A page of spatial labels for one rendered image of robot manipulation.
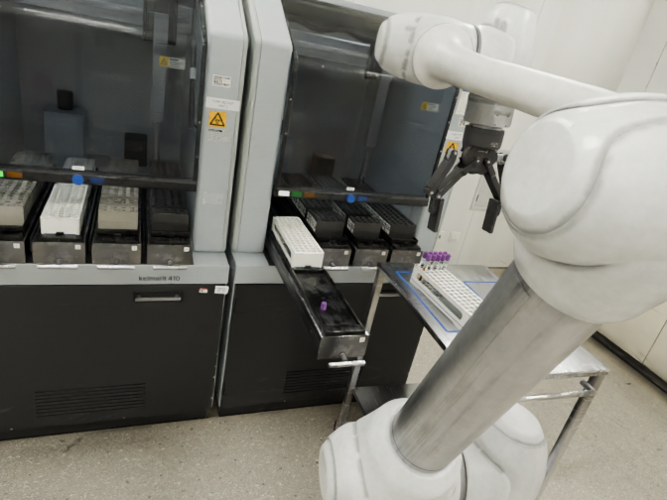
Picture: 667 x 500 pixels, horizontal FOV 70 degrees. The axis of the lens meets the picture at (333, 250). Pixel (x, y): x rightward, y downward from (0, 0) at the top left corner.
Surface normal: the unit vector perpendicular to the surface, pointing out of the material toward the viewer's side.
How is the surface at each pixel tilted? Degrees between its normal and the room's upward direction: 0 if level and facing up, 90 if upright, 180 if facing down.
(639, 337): 90
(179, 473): 0
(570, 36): 90
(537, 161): 84
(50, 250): 90
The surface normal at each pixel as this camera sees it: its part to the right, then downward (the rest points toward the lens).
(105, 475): 0.19, -0.89
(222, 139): 0.33, 0.45
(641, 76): -0.92, -0.02
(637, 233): -0.14, 0.58
